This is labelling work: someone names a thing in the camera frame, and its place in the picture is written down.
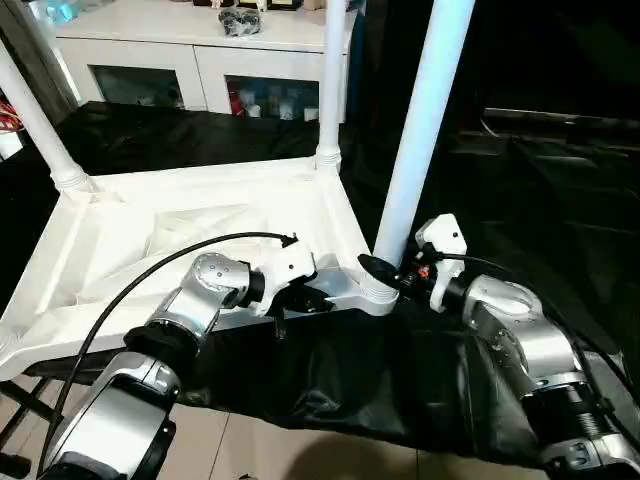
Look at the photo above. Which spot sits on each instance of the white plastic table top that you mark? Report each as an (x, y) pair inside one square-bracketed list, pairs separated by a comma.
[(130, 230)]

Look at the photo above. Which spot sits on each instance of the white plastic table leg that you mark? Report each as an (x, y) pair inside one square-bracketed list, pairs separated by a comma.
[(331, 80), (425, 120), (42, 125)]

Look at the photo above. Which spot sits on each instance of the black plastic table mat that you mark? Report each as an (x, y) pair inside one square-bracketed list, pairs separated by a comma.
[(540, 200)]

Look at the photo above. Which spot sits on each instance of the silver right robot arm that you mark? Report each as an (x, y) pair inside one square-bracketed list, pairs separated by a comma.
[(540, 350)]

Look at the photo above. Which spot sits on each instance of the black metal stand leg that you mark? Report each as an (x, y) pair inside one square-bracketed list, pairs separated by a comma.
[(25, 420)]

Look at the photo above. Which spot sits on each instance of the white glass-door cabinet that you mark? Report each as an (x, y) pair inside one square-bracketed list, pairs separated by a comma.
[(150, 45)]

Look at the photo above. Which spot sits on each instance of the grey crumpled clump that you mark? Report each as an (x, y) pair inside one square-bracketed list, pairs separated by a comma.
[(241, 21)]

